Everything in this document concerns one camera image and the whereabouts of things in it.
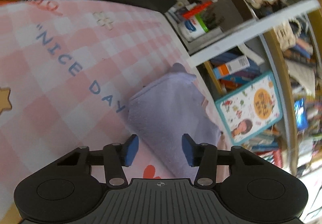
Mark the purple and pink sweater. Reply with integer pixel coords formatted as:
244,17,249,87
127,63,223,179

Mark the children's picture book teal border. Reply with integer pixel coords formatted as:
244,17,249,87
215,71,283,145

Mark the white orange medicine box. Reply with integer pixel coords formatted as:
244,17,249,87
213,55,250,79

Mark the pink checkered table mat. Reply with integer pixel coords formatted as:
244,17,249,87
0,0,235,224

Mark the smartphone showing video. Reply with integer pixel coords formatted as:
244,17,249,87
294,99,308,131

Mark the white tub green lid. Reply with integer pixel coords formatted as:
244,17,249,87
178,14,209,42

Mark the red tassel ornament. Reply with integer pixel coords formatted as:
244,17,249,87
182,0,218,19

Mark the cream quilted pearl handbag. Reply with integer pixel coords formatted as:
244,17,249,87
273,18,302,52

